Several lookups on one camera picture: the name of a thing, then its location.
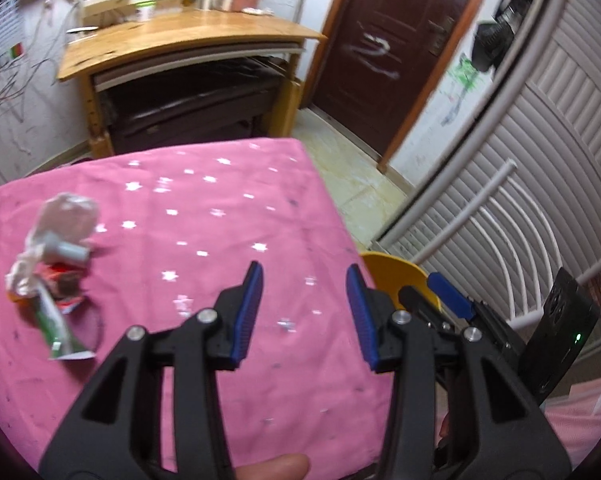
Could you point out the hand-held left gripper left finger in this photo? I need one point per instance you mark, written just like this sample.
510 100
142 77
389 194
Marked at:
245 315

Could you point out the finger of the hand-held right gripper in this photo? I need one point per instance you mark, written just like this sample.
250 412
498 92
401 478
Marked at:
450 292
420 302

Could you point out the wooden desk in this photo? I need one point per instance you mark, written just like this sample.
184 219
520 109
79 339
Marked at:
180 35

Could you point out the pink star tablecloth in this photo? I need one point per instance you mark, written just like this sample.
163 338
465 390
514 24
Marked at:
205 220

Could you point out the white louvered door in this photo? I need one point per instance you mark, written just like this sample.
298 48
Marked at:
555 125

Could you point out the eye chart poster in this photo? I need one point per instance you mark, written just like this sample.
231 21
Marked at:
8 15

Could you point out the grey tube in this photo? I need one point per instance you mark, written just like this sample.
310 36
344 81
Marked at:
70 251

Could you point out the black hanging bag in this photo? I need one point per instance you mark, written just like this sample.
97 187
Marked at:
487 45

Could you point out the green toothpaste tube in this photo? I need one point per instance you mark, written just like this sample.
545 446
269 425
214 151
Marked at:
55 330

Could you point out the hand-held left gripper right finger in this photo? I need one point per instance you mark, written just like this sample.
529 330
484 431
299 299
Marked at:
360 315

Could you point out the white flat device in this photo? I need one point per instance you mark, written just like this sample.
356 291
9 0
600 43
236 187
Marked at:
80 30

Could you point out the white jar green lid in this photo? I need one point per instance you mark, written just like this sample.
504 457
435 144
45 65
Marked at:
145 11

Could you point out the white desk shelf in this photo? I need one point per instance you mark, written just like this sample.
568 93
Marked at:
110 0

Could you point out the yellow chair white frame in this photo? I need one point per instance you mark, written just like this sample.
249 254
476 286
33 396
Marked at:
395 272

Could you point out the white tissue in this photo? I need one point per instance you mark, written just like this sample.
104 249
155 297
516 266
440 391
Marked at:
25 272

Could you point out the brown door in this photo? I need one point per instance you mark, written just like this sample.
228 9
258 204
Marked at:
390 50

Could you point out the pink box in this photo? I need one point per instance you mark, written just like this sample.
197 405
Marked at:
243 1

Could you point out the person's left hand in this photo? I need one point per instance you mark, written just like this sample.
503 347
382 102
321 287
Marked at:
275 467

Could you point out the red wrapper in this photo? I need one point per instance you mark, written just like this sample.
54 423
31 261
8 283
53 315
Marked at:
63 280

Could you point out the clear plastic bag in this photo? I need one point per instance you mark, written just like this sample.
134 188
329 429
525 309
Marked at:
68 215

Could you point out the small white cloth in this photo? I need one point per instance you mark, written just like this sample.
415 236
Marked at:
258 10

